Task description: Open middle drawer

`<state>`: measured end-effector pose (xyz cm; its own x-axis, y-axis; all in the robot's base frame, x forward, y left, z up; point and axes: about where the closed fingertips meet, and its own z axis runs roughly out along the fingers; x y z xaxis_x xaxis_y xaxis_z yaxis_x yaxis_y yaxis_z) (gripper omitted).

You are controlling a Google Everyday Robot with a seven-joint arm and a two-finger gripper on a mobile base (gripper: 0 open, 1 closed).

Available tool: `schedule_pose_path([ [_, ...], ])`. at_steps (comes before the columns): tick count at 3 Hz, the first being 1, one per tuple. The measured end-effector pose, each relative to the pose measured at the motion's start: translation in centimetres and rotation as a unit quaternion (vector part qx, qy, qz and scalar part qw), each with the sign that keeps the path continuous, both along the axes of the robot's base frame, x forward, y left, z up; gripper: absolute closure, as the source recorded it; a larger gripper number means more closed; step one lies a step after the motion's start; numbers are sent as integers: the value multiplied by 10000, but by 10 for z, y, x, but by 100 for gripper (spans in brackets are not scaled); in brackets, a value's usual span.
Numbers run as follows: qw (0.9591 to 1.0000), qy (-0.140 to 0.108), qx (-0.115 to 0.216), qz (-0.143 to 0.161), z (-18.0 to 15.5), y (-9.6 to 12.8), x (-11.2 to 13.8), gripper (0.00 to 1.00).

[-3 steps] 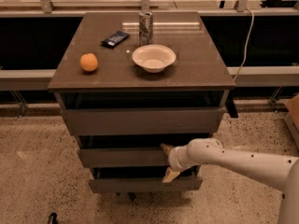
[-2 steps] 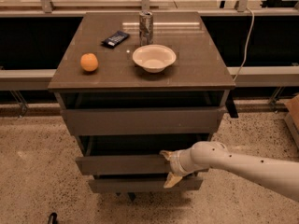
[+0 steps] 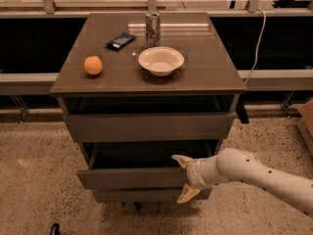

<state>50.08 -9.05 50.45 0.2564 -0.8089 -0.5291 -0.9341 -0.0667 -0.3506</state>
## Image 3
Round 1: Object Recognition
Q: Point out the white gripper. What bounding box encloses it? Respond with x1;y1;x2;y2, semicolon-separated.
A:
172;155;212;204

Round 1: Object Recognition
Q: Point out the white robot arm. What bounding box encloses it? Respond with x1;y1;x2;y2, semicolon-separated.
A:
172;148;313;217

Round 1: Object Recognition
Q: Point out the grey top drawer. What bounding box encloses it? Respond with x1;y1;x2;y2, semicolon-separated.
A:
65;113;236;143

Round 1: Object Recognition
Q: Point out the grey drawer cabinet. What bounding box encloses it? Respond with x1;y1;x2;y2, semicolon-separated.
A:
50;12;247;212

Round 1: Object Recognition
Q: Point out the white bowl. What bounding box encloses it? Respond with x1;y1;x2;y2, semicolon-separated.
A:
138;47;185;76

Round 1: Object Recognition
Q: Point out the cardboard box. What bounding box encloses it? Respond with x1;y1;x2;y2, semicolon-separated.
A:
297;99;313;157

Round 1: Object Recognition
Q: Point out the small black object on floor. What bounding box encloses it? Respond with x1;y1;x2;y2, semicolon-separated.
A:
50;223;61;235

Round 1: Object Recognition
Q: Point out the orange fruit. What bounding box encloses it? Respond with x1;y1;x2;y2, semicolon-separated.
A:
84;56;103;75

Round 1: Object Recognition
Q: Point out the silver drink can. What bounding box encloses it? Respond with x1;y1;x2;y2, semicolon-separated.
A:
146;11;160;48

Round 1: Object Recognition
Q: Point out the white cable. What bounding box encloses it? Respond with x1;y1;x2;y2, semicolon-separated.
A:
243;7;267;86

